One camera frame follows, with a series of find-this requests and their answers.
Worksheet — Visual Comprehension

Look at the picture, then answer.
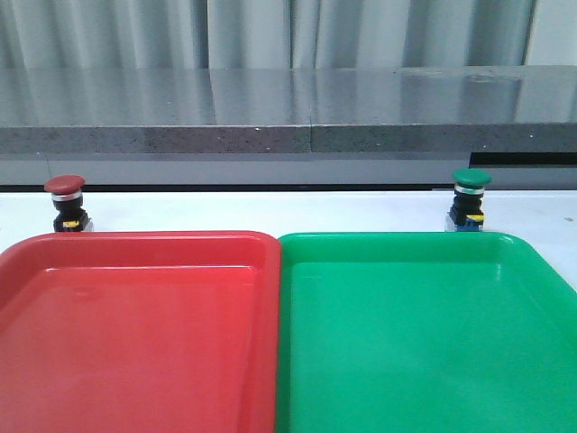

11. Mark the green mushroom push button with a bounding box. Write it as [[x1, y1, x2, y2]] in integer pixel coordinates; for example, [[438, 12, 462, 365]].
[[445, 168, 491, 232]]

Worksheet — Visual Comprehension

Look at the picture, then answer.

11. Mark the red mushroom push button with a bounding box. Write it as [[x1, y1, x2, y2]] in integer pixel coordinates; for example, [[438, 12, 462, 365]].
[[44, 174, 94, 233]]

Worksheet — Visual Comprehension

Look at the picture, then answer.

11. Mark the grey stone counter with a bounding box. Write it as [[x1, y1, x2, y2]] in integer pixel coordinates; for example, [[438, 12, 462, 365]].
[[1, 66, 576, 189]]

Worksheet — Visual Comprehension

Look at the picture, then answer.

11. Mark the green plastic tray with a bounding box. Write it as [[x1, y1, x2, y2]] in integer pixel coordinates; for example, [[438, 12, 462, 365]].
[[276, 233, 576, 432]]

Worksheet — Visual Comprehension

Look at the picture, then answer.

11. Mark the red plastic tray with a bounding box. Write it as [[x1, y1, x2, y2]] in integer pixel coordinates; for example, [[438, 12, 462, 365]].
[[1, 231, 280, 432]]

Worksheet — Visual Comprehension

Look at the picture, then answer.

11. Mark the white pleated curtain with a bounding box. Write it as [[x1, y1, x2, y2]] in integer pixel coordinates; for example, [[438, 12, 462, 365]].
[[1, 1, 576, 69]]

